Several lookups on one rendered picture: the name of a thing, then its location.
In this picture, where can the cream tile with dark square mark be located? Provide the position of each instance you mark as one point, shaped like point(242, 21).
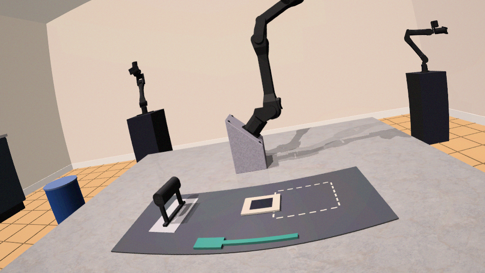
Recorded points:
point(261, 204)

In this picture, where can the teal flat trowel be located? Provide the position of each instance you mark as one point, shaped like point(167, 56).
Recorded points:
point(218, 243)

